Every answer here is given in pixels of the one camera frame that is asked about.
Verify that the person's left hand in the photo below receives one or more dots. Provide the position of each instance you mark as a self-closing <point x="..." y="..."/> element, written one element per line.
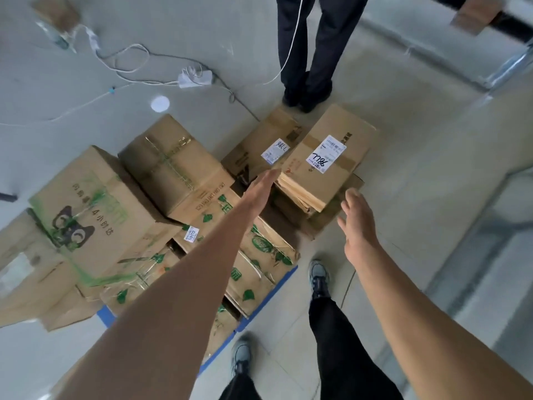
<point x="260" y="189"/>

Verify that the person's right hand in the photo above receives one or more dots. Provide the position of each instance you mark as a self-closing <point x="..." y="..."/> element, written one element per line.
<point x="360" y="229"/>

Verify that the pile of plain cardboard boxes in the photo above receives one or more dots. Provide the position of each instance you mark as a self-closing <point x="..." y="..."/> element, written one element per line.
<point x="320" y="222"/>

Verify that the box marked 7786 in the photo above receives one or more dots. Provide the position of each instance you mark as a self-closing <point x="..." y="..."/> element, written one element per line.
<point x="250" y="149"/>

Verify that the green leaf box 0245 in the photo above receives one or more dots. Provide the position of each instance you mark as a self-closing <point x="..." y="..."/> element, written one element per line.
<point x="266" y="249"/>

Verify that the box with red circle stamp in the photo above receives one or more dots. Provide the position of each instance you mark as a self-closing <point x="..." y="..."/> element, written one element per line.
<point x="354" y="129"/>

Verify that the orange leaf box 8935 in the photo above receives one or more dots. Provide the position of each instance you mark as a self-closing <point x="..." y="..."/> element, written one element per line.
<point x="137" y="283"/>

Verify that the small square cardboard box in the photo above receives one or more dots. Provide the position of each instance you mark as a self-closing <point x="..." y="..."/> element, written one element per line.
<point x="56" y="12"/>

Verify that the person's right forearm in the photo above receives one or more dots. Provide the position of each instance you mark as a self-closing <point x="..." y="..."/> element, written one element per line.
<point x="416" y="329"/>

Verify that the person's left forearm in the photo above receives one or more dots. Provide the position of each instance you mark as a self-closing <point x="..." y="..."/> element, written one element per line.
<point x="166" y="312"/>

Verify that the person's right shoe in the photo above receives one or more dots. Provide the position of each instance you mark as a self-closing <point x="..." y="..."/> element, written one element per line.
<point x="320" y="279"/>

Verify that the person's right leg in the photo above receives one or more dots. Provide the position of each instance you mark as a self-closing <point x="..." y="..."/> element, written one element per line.
<point x="345" y="354"/>

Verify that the person's leg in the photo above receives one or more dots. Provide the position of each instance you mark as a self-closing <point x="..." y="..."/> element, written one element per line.
<point x="239" y="389"/>
<point x="345" y="354"/>

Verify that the person's left shoe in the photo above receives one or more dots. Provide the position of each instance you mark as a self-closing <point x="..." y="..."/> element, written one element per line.
<point x="241" y="354"/>

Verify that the person's left leg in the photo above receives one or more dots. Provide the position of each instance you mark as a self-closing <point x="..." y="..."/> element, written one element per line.
<point x="239" y="389"/>

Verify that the silver metal shelf rack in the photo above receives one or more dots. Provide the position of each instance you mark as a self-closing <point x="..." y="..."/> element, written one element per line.
<point x="479" y="254"/>
<point x="510" y="66"/>

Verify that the white power strip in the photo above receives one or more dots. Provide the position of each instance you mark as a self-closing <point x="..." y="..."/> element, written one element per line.
<point x="193" y="79"/>

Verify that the white plug adapter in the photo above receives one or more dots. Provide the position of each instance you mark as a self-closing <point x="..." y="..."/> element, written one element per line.
<point x="93" y="39"/>

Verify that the tiny brown carton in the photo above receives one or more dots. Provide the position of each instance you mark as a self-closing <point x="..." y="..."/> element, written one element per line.
<point x="476" y="14"/>

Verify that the clear water bottle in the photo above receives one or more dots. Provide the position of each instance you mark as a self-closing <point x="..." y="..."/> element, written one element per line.
<point x="56" y="39"/>

